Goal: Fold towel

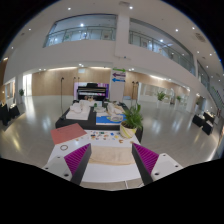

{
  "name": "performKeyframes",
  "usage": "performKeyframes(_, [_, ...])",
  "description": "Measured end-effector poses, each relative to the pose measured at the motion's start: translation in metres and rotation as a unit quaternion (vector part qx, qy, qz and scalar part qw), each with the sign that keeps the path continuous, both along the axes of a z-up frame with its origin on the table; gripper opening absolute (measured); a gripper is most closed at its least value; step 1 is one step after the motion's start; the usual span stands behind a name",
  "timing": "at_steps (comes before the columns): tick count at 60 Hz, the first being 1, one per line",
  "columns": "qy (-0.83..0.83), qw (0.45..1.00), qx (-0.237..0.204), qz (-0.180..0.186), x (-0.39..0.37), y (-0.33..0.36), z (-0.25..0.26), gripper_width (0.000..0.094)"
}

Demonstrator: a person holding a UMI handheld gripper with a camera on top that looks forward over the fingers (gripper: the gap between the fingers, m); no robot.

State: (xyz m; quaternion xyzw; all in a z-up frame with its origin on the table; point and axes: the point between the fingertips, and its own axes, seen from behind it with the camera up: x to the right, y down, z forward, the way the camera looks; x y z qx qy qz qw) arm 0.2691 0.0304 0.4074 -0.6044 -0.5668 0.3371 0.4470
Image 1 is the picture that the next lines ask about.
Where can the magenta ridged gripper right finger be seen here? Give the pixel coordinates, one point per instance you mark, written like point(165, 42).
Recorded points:
point(145, 160)

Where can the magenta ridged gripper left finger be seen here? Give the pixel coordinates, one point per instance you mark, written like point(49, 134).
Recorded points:
point(77, 162)

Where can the beige folded towel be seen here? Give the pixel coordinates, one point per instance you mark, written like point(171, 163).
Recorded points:
point(111, 155)

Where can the white work table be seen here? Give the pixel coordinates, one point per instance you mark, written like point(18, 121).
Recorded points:
point(94, 173)

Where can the red placemat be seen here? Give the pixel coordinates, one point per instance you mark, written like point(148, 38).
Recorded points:
point(67, 133)

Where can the potted green plant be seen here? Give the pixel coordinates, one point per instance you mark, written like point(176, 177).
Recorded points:
point(132, 123)

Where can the black display platform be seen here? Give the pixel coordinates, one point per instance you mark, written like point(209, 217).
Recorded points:
point(90, 123)

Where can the white architectural model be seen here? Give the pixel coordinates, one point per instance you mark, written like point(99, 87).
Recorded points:
point(78, 111)

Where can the blue base architectural model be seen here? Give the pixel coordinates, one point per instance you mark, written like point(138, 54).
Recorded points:
point(111, 114)

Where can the distant potted plant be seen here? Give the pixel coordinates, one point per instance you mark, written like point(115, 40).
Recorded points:
point(160, 97)

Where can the black upright piano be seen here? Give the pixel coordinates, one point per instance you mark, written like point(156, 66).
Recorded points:
point(91, 90)

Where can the directional sign pillar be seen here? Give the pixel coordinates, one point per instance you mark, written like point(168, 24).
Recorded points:
point(117, 84)

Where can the black microphone stand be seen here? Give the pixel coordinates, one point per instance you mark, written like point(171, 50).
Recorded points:
point(62, 113)

